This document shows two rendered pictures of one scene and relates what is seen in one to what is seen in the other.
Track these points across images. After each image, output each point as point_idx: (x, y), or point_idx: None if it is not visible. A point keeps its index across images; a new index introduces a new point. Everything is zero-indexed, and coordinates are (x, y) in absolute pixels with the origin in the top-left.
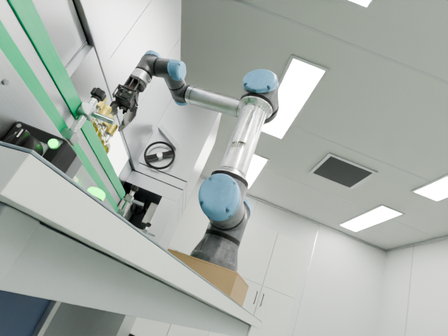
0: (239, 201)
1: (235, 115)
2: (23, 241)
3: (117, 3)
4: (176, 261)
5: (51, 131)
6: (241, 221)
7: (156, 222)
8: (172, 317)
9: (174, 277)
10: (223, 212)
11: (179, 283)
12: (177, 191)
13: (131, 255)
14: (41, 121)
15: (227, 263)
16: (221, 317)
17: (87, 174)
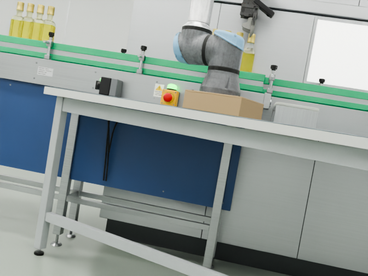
0: (177, 44)
1: None
2: (61, 101)
3: None
4: (96, 95)
5: (125, 74)
6: (203, 52)
7: None
8: (137, 122)
9: (98, 101)
10: (176, 57)
11: (103, 102)
12: None
13: (72, 97)
14: (116, 74)
15: (200, 87)
16: (230, 131)
17: (170, 80)
